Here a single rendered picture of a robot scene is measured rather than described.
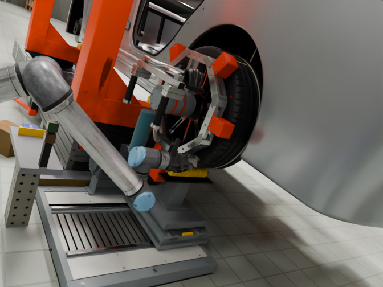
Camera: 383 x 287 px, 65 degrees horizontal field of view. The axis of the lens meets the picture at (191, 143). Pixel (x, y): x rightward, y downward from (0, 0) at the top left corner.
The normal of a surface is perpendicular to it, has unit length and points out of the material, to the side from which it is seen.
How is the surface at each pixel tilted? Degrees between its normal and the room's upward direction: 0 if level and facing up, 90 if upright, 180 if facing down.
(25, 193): 90
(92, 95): 90
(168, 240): 90
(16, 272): 0
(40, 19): 90
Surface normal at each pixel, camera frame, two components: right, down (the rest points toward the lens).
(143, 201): 0.40, 0.43
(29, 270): 0.36, -0.89
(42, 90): 0.04, 0.04
